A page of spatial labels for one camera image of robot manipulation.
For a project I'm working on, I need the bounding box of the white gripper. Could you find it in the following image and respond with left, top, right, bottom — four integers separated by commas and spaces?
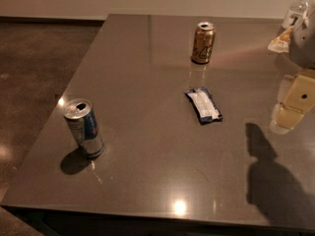
270, 53, 315, 135

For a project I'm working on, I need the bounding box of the silver blue redbull can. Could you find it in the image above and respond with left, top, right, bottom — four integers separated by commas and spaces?
63, 98, 104, 158

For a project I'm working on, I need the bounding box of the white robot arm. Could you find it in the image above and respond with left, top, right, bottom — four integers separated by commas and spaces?
268, 11, 315, 135

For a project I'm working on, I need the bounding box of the gold soda can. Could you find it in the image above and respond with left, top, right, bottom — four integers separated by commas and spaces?
191, 22, 216, 64

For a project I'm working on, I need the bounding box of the crumpled snack wrapper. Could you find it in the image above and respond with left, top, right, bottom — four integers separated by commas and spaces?
268, 27, 293, 53

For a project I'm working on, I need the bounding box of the clear plastic bottle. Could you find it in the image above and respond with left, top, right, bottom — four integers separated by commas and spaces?
282, 0, 310, 30

